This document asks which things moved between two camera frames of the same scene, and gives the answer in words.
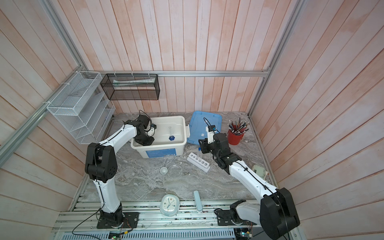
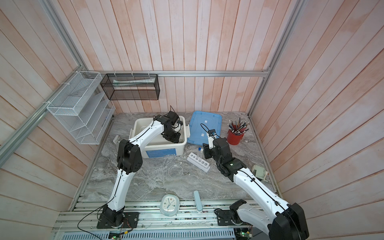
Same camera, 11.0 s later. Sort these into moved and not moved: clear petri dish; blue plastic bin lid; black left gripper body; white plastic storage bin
Moved: black left gripper body
Not moved: white plastic storage bin; clear petri dish; blue plastic bin lid
